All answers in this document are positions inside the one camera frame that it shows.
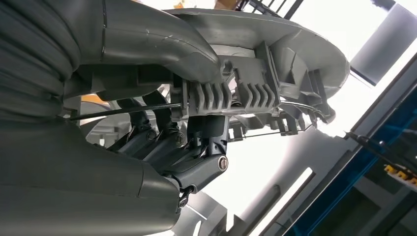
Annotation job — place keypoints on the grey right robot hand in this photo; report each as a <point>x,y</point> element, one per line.
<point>81,179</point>

